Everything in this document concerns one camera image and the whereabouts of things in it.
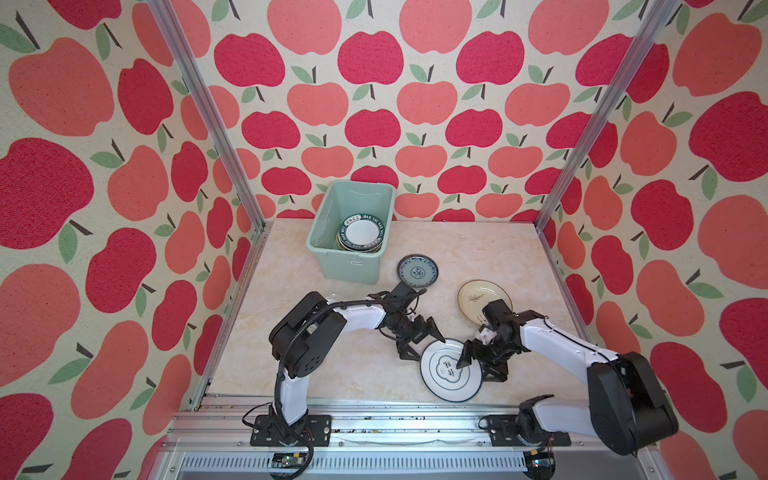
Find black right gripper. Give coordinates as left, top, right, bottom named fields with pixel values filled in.
left=453, top=338, right=516, bottom=384

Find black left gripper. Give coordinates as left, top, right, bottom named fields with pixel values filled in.
left=390, top=312, right=446, bottom=361

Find white plate black flower outline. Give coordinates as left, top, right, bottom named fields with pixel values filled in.
left=420, top=339, right=483, bottom=403

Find blue floral pattern plate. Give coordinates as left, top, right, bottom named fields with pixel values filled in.
left=397, top=254, right=439, bottom=289

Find beige speckled ceramic plate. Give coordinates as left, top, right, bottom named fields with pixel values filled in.
left=457, top=279, right=513, bottom=326

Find green rim text plate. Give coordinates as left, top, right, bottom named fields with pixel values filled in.
left=336, top=213, right=385, bottom=252

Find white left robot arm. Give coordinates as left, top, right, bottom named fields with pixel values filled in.
left=242, top=282, right=446, bottom=447

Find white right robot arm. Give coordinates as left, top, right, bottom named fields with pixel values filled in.
left=457, top=300, right=679, bottom=455

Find light green plastic bin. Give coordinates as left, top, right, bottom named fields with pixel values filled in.
left=306, top=180, right=395, bottom=284

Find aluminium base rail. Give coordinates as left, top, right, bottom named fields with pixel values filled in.
left=148, top=394, right=672, bottom=479

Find right aluminium frame post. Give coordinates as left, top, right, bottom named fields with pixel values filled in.
left=534, top=0, right=685, bottom=232

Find aluminium frame post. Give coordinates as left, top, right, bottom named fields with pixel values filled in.
left=146, top=0, right=266, bottom=232
left=534, top=0, right=685, bottom=232

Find left aluminium frame post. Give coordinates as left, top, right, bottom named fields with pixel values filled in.
left=146, top=0, right=266, bottom=232

